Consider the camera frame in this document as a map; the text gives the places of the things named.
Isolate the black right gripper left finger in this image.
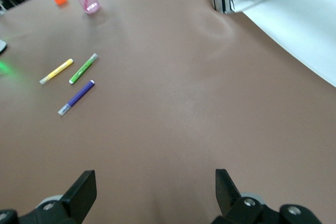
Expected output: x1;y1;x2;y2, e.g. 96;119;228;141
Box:
17;169;98;224

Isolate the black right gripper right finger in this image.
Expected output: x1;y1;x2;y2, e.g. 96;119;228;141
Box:
211;168;282;224

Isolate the purple marker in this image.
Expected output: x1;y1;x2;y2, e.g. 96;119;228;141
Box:
57;79;96;117

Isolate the yellow marker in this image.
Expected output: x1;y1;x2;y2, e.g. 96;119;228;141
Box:
39;58;75;86

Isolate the green marker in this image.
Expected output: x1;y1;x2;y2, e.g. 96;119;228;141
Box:
68;52;99;86

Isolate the white board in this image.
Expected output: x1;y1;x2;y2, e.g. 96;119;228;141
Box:
233;0;336;89

